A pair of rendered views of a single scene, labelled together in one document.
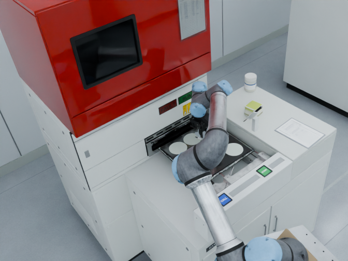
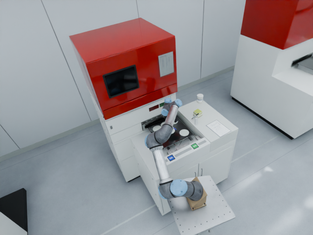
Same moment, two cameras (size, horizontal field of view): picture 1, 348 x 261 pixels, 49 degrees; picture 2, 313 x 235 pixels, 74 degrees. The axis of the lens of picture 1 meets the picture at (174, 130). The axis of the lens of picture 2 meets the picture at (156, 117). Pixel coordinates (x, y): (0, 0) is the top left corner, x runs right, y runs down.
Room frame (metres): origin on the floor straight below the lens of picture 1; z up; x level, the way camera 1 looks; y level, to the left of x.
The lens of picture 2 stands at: (-0.07, -0.31, 2.50)
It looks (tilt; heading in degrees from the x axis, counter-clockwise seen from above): 41 degrees down; 10
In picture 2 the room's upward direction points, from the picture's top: 8 degrees counter-clockwise
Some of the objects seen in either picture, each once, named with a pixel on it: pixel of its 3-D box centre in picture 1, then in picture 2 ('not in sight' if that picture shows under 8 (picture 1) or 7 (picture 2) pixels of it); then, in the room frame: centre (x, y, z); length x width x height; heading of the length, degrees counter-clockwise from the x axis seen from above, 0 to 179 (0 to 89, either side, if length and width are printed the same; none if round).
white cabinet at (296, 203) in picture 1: (229, 209); (182, 162); (1.48, -0.28, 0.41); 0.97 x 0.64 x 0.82; 123
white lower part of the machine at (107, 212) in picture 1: (133, 172); (139, 136); (1.89, 0.31, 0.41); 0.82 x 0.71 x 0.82; 123
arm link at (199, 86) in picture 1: (199, 93); (168, 103); (1.58, -0.15, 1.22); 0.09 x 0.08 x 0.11; 169
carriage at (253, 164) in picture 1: (242, 178); (185, 148); (1.31, -0.31, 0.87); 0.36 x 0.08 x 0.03; 123
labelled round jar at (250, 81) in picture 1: (250, 82); (200, 98); (1.93, -0.49, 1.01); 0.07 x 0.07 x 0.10
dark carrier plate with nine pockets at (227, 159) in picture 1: (204, 148); (170, 130); (1.52, -0.15, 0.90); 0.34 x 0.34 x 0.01; 33
